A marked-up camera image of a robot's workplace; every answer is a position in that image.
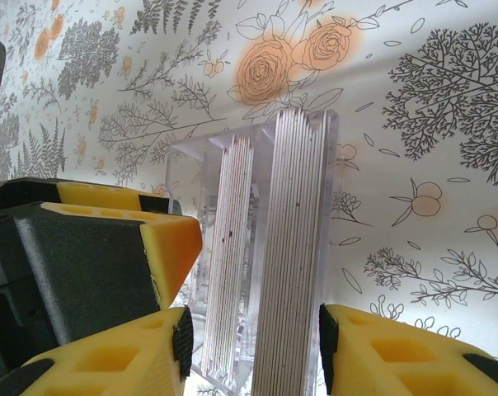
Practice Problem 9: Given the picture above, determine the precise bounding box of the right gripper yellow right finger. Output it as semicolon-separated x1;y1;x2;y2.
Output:
317;304;498;396

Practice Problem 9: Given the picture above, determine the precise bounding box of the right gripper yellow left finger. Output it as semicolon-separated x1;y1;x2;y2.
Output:
0;307;195;396

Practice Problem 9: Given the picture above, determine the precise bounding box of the clear acrylic card box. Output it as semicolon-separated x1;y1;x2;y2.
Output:
165;109;341;396

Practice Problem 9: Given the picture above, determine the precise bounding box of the thin credit card stack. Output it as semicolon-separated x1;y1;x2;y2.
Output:
199;134;256;379

